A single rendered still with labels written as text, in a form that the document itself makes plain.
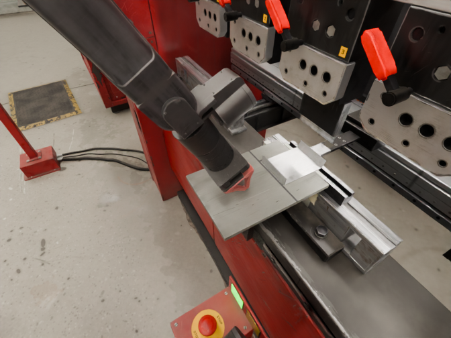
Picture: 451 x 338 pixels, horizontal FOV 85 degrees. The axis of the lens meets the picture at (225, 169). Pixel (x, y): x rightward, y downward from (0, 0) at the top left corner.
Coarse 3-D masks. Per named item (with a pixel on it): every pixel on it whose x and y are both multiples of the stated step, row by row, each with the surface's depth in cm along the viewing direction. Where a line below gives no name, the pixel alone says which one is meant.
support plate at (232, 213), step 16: (272, 144) 64; (256, 160) 59; (192, 176) 56; (208, 176) 56; (256, 176) 56; (304, 176) 56; (208, 192) 53; (240, 192) 53; (256, 192) 53; (272, 192) 53; (304, 192) 53; (208, 208) 50; (224, 208) 50; (240, 208) 50; (256, 208) 50; (272, 208) 50; (288, 208) 51; (224, 224) 47; (240, 224) 47; (256, 224) 48; (224, 240) 46
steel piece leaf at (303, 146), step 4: (300, 144) 62; (304, 144) 61; (300, 148) 62; (304, 148) 61; (308, 148) 60; (304, 152) 61; (308, 152) 60; (312, 152) 59; (316, 152) 58; (308, 156) 60; (312, 156) 59; (316, 156) 58; (320, 156) 57; (316, 160) 58; (320, 160) 58; (324, 160) 57; (320, 164) 58
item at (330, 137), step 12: (300, 108) 55; (312, 108) 52; (324, 108) 49; (336, 108) 46; (348, 108) 46; (312, 120) 53; (324, 120) 50; (336, 120) 47; (324, 132) 52; (336, 132) 49
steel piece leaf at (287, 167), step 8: (288, 152) 61; (296, 152) 61; (264, 160) 58; (272, 160) 59; (280, 160) 59; (288, 160) 59; (296, 160) 59; (304, 160) 59; (312, 160) 59; (272, 168) 56; (280, 168) 57; (288, 168) 57; (296, 168) 57; (304, 168) 57; (312, 168) 57; (320, 168) 58; (280, 176) 54; (288, 176) 56; (296, 176) 56
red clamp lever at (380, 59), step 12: (372, 36) 30; (372, 48) 30; (384, 48) 30; (372, 60) 30; (384, 60) 30; (384, 72) 30; (396, 72) 30; (384, 84) 31; (396, 84) 30; (384, 96) 30; (396, 96) 29; (408, 96) 30
